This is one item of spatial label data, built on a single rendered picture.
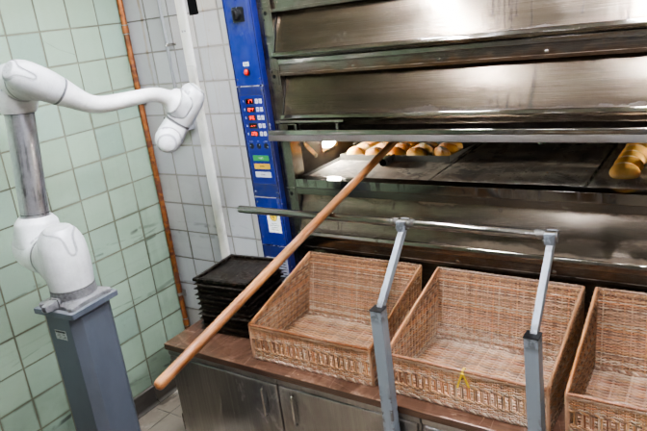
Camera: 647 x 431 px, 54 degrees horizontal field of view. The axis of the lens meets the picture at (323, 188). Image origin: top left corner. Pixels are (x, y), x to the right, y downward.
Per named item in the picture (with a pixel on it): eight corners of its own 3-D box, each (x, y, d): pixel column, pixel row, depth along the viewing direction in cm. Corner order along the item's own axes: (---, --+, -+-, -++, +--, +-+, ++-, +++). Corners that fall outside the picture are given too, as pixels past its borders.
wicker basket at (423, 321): (442, 327, 256) (436, 265, 248) (588, 355, 224) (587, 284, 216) (384, 392, 218) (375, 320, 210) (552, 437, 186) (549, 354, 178)
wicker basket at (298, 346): (316, 305, 289) (308, 249, 282) (430, 324, 259) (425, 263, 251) (250, 359, 251) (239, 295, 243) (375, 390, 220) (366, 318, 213)
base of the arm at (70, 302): (28, 312, 218) (23, 297, 217) (78, 285, 237) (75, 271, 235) (63, 318, 209) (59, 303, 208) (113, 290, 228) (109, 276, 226)
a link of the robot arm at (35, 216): (33, 282, 223) (8, 270, 238) (76, 269, 235) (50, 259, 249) (-3, 62, 208) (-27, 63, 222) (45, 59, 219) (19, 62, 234)
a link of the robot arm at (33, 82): (71, 72, 214) (53, 73, 223) (19, 48, 201) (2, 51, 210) (59, 108, 212) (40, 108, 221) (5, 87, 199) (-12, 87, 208)
